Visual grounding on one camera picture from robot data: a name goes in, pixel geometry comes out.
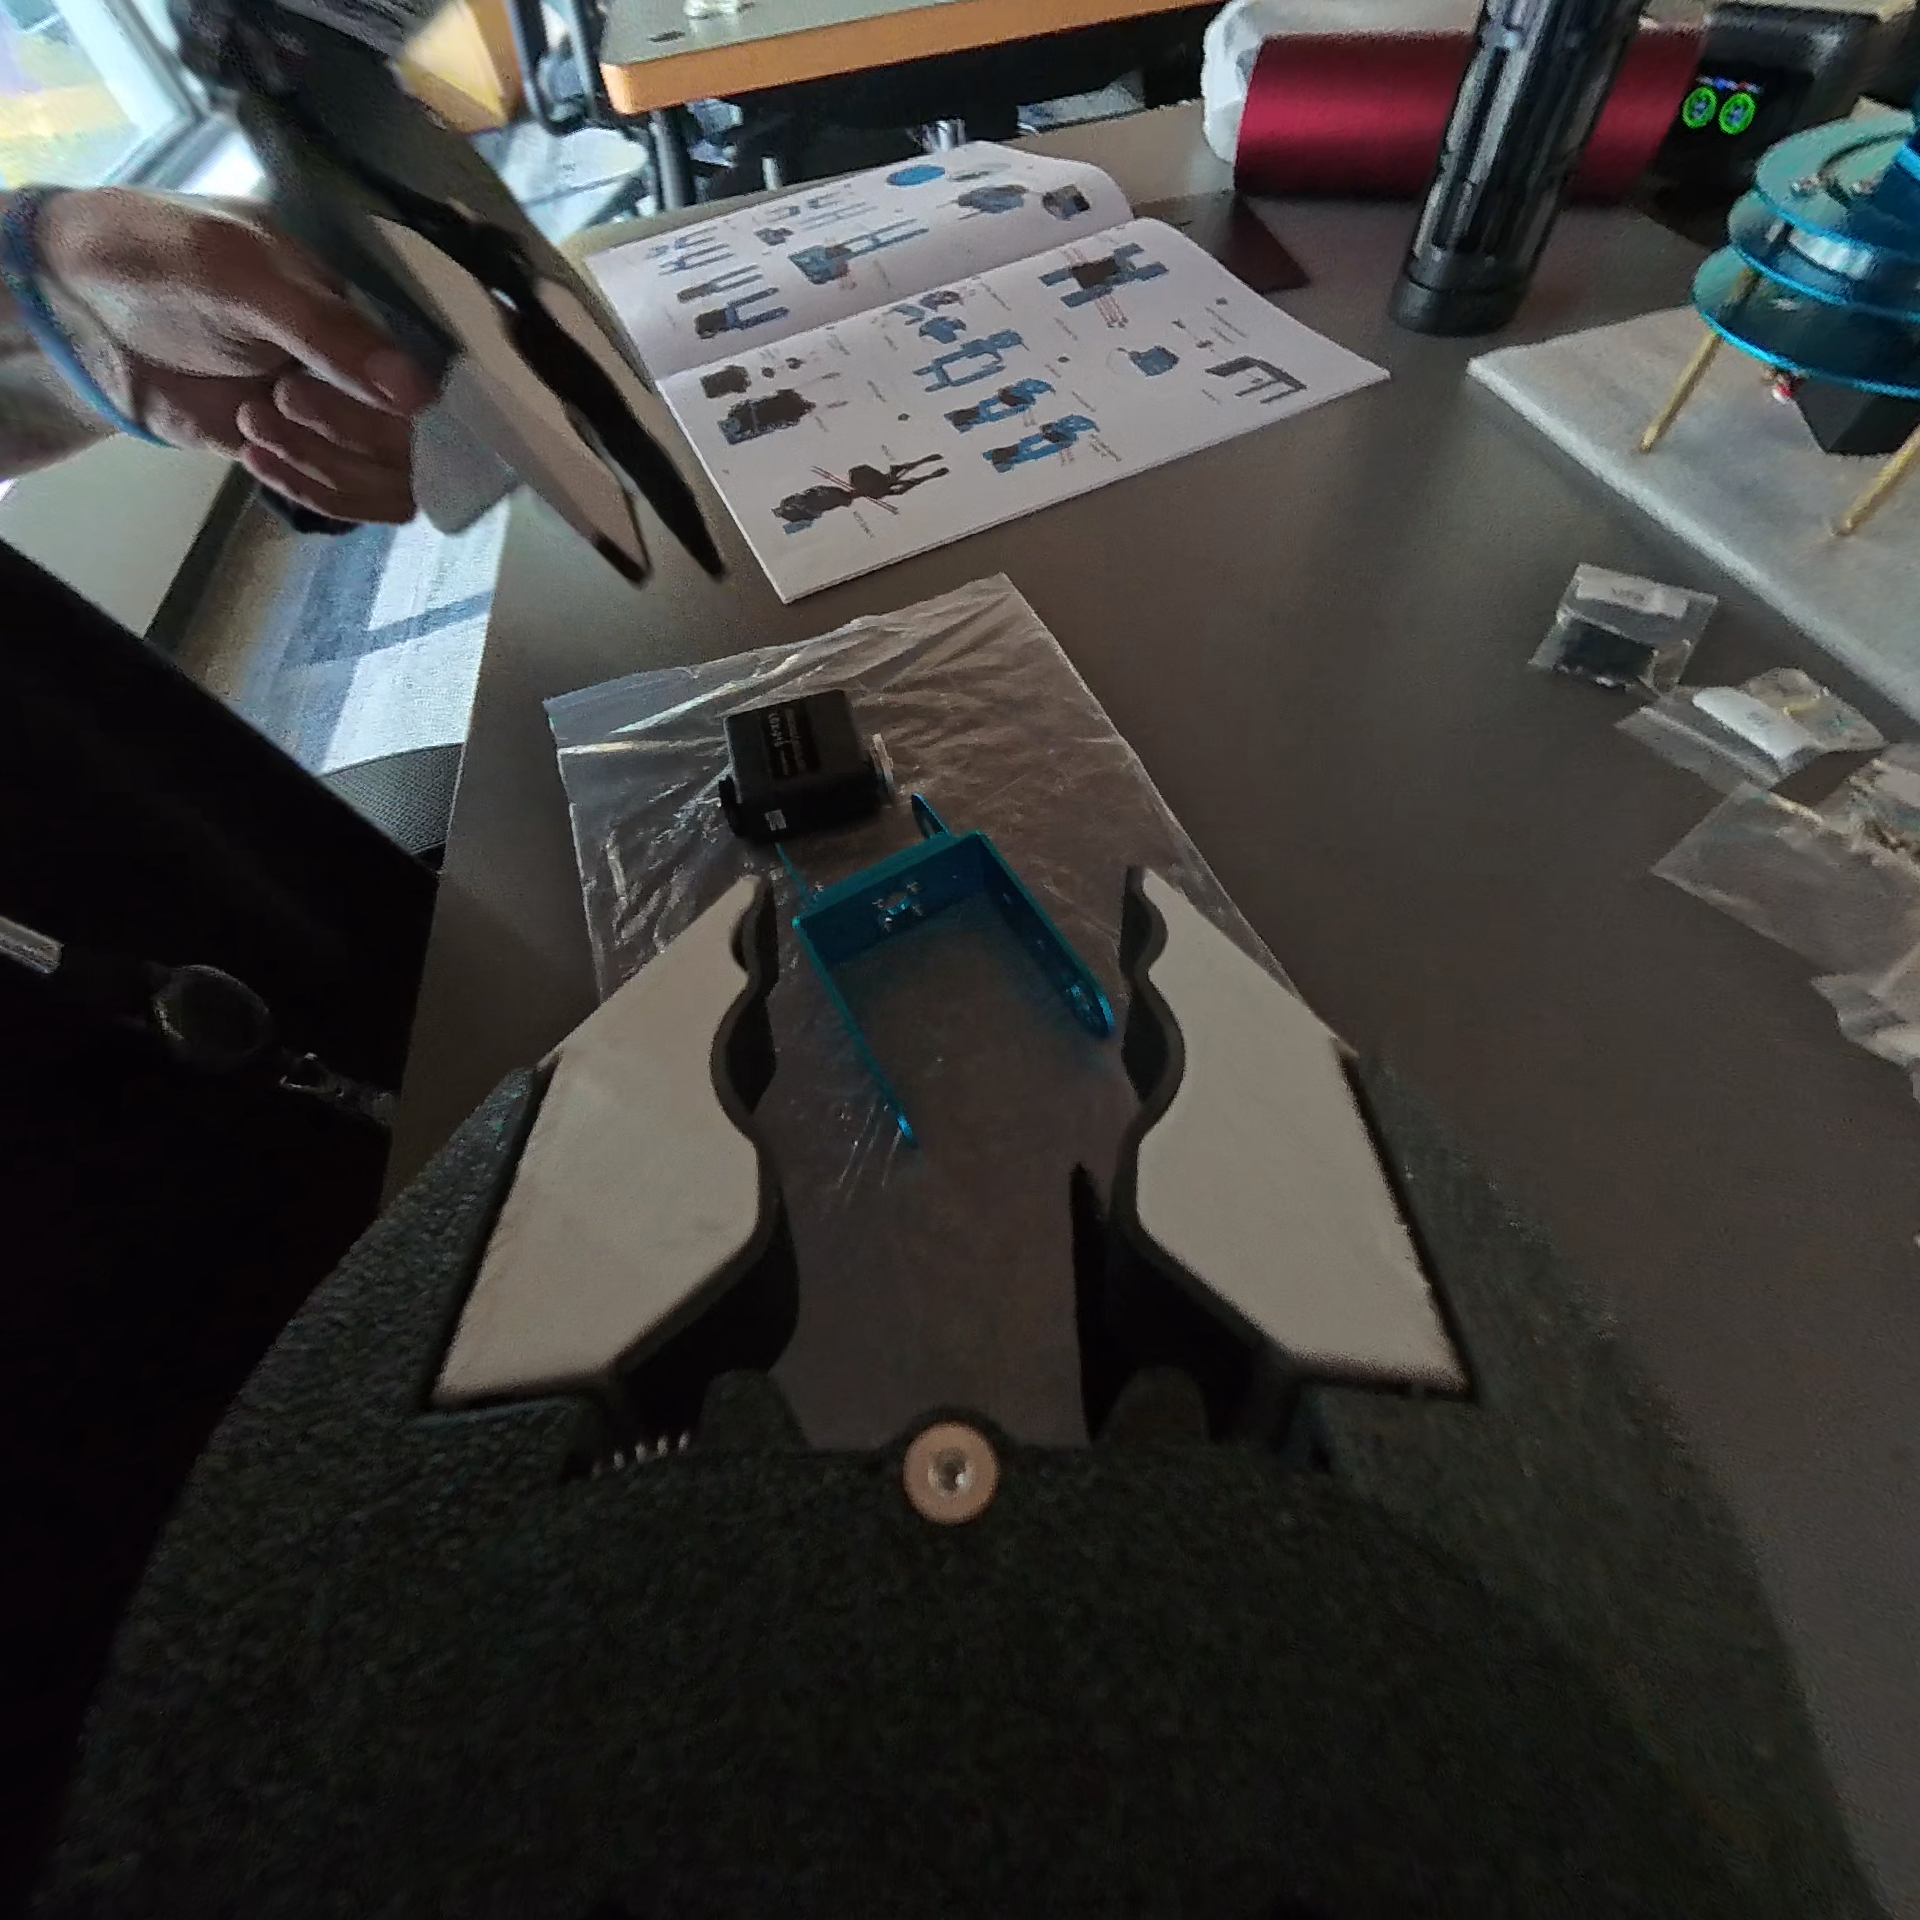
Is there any pile of small screw bags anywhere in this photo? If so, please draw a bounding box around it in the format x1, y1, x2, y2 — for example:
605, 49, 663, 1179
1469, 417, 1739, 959
1528, 562, 1920, 1068

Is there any black servo motor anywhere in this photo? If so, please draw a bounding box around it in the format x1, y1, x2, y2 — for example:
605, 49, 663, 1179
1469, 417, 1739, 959
718, 688, 902, 840

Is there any white foam sheet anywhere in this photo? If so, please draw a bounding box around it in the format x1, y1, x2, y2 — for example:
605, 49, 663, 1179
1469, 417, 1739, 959
1467, 306, 1920, 664

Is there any dark red roll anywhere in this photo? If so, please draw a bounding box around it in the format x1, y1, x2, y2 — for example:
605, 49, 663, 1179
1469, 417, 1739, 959
1230, 16, 1704, 203

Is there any black device with green lights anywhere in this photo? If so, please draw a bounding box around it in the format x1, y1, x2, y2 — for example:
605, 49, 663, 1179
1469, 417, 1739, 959
1650, 0, 1920, 213

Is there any person's left hand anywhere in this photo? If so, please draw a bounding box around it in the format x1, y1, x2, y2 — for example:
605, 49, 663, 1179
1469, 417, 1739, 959
30, 188, 443, 529

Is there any wooden background table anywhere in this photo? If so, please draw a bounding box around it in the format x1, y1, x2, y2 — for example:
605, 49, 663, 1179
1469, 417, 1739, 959
598, 0, 1232, 114

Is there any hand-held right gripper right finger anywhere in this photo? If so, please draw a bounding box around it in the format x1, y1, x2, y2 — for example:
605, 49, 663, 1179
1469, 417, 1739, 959
1114, 865, 1472, 1396

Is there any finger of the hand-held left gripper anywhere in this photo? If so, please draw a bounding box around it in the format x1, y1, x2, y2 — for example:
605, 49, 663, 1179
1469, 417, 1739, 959
514, 275, 732, 586
373, 218, 656, 589

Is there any grey desk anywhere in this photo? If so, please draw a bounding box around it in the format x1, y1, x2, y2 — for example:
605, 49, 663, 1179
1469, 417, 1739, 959
382, 97, 1920, 1920

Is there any black cylindrical bottle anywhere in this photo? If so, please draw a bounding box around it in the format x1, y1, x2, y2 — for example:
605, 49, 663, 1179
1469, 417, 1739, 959
1388, 0, 1629, 336

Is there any window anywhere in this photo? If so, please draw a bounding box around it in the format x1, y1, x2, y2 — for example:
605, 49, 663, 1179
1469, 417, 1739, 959
0, 0, 204, 191

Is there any large clear plastic bag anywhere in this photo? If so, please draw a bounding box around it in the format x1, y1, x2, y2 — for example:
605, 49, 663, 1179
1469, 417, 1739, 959
544, 573, 1338, 1233

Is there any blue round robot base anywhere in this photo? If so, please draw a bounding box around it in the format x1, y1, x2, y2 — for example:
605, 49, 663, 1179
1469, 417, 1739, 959
1638, 112, 1920, 539

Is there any black mesh office chair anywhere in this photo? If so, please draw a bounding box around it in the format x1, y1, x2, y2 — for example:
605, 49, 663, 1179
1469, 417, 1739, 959
323, 743, 466, 874

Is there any open instruction manual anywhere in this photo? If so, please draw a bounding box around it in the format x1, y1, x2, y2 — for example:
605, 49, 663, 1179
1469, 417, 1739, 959
583, 141, 1394, 607

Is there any person's black jacket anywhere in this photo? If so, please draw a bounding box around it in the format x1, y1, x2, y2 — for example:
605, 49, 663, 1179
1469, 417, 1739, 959
0, 538, 443, 1920

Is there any blue U-shaped metal bracket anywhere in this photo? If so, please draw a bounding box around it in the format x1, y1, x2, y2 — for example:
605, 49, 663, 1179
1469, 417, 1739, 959
772, 795, 1119, 1149

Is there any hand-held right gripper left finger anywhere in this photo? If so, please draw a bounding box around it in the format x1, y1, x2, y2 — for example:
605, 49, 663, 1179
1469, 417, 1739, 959
430, 872, 788, 1412

